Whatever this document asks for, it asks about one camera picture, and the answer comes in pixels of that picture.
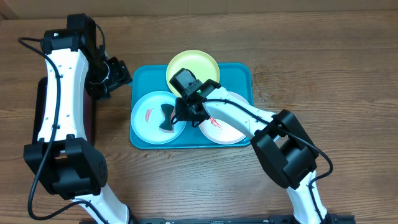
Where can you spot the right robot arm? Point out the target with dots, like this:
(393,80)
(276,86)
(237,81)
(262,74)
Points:
(286,153)

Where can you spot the black and maroon tray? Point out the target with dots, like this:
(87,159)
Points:
(89,112)

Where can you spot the green rimmed plate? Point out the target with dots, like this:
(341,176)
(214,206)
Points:
(201,64)

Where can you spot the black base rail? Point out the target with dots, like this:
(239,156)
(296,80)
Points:
(273,219)

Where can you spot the green and red sponge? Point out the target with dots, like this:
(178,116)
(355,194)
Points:
(167,110)

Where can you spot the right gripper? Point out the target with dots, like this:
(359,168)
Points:
(182,106)

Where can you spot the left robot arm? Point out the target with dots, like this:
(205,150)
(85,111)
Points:
(62,155)

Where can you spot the light blue plate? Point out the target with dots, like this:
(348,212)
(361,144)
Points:
(147,116)

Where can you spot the teal plastic serving tray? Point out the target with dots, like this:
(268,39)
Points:
(235,77)

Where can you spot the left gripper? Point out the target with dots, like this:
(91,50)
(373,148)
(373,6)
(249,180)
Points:
(121,75)

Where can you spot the white plate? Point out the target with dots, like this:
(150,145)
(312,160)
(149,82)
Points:
(220,132)

